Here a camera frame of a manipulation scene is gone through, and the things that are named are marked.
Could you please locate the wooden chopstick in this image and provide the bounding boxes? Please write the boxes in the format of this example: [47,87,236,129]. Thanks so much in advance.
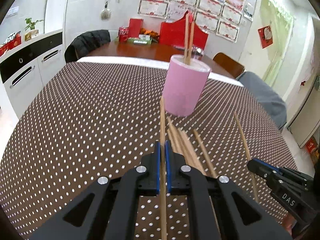
[183,11,189,64]
[167,129,183,155]
[234,112,259,204]
[178,129,206,175]
[187,20,195,65]
[167,117,204,172]
[193,129,217,178]
[160,96,167,240]

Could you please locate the grey jacket on chair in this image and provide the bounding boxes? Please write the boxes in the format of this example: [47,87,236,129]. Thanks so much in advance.
[236,71,287,131]

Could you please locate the brown polka dot tablecloth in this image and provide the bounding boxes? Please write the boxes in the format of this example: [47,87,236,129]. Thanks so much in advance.
[1,63,296,239]

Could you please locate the brown wooden chair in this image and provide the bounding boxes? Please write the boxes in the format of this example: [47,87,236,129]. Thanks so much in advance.
[213,53,245,78]

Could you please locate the pink cylindrical utensil holder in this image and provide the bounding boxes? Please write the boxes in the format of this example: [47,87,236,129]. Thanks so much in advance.
[162,55,211,116]

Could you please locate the red diamond door decoration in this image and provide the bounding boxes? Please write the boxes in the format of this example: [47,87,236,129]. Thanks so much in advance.
[258,25,273,49]

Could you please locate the green door curtain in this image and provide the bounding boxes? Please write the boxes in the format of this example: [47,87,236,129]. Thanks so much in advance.
[260,0,294,86]

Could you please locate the red gift bag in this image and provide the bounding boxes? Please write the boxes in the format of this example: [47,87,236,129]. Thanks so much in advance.
[159,11,208,50]

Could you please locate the white black sideboard cabinet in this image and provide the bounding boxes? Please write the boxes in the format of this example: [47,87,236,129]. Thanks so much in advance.
[1,30,65,118]

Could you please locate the black jacket on chair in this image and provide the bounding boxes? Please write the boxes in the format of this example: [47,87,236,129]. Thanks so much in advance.
[65,29,111,63]

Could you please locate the red cola can pack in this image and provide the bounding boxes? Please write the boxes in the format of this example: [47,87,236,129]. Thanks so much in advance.
[118,27,129,43]

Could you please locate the red box on table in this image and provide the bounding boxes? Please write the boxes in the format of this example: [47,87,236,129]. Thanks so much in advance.
[128,18,143,38]

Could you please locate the potted green plant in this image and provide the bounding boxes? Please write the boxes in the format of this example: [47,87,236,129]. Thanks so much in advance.
[24,17,43,42]

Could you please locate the red box on sideboard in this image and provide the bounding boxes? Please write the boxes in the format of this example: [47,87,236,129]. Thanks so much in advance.
[0,31,22,56]

